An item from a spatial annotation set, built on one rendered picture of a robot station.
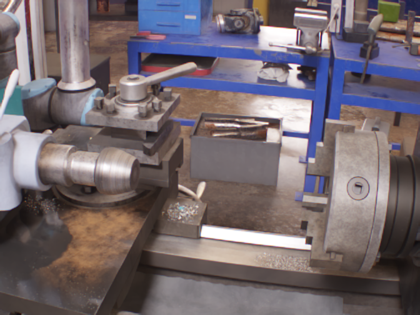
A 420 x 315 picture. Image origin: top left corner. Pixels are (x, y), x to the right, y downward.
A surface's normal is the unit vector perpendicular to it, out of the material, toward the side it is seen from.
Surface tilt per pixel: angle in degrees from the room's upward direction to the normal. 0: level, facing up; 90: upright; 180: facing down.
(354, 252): 99
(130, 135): 90
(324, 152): 80
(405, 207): 62
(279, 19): 90
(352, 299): 90
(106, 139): 0
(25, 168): 73
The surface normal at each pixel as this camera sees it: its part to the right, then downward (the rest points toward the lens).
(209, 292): 0.15, -0.80
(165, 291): 0.34, -0.72
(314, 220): -0.06, -0.67
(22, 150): -0.11, -0.38
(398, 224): -0.21, 0.31
